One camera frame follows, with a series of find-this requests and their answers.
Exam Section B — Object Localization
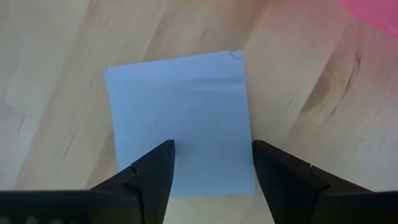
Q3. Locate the pink translucent plastic pencil case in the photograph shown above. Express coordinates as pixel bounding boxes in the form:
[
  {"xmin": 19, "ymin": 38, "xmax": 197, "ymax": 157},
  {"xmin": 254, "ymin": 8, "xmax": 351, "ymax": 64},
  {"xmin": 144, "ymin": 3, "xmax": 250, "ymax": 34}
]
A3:
[{"xmin": 338, "ymin": 0, "xmax": 398, "ymax": 40}]

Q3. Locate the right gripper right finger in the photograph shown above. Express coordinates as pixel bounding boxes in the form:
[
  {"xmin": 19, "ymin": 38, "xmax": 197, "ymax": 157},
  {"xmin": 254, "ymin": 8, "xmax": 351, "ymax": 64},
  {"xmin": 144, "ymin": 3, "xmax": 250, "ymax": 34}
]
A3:
[{"xmin": 252, "ymin": 139, "xmax": 373, "ymax": 224}]

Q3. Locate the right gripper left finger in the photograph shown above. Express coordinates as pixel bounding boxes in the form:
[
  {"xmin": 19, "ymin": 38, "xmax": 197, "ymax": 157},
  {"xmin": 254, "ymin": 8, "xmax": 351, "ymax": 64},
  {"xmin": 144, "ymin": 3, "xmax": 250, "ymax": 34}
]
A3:
[{"xmin": 90, "ymin": 139, "xmax": 176, "ymax": 224}]

